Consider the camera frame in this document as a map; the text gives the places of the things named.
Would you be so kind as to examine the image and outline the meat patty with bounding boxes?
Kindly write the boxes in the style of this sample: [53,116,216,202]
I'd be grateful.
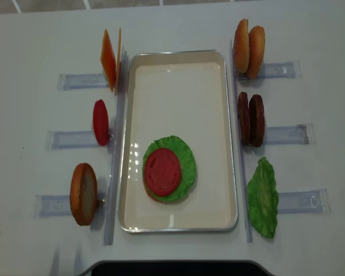
[237,92,250,145]
[249,94,265,147]

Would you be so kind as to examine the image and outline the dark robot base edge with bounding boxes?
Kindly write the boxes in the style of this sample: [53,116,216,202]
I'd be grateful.
[87,260,270,275]

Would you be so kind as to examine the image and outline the upright red tomato slice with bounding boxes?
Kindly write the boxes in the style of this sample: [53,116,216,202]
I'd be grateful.
[93,99,110,146]

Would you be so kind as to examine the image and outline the red tomato slice on burger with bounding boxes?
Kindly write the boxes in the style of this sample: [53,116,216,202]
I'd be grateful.
[144,148,182,197]

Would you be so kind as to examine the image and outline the green lettuce leaf on burger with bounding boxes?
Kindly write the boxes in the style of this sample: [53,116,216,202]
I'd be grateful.
[143,135,197,191]

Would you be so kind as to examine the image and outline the orange cheese slice front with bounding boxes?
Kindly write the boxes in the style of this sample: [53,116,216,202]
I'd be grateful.
[100,29,116,91]

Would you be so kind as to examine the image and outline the upright green lettuce leaf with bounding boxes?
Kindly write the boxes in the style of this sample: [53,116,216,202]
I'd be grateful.
[247,157,279,239]

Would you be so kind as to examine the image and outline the upright bun slice left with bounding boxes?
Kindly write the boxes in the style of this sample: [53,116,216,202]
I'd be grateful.
[70,163,97,226]

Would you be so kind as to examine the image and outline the clear long strip left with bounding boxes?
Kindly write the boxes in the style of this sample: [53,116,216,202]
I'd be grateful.
[103,47,129,246]

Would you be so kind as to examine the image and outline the clear long strip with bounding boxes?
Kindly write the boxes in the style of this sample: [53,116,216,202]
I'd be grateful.
[229,39,253,243]
[103,47,129,246]

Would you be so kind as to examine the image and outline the white metal tray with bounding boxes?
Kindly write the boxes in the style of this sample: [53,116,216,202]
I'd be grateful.
[117,49,239,233]

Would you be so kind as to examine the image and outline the clear long strip right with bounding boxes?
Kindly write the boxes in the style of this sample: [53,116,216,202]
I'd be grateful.
[229,39,253,243]

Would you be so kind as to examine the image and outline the upright bun right of pair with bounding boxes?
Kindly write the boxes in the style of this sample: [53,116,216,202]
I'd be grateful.
[246,26,265,79]

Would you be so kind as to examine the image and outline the clear holder rail left bun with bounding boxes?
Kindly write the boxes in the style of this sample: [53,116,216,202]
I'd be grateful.
[32,194,107,217]

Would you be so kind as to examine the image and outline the clear holder rail tomato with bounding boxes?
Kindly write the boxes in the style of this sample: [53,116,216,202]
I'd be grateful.
[45,131,100,150]

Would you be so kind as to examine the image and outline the clear holder rail cheese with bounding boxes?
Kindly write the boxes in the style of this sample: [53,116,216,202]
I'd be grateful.
[57,74,109,90]

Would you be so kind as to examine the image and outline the clear holder rail lettuce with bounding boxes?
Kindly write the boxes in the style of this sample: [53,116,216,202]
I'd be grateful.
[278,189,331,214]

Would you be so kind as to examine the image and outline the clear holder rail patties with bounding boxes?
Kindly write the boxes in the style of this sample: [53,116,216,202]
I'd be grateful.
[263,124,316,145]

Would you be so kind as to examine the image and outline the clear holder rail right buns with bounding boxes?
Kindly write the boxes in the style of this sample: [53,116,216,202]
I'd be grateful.
[233,60,301,81]

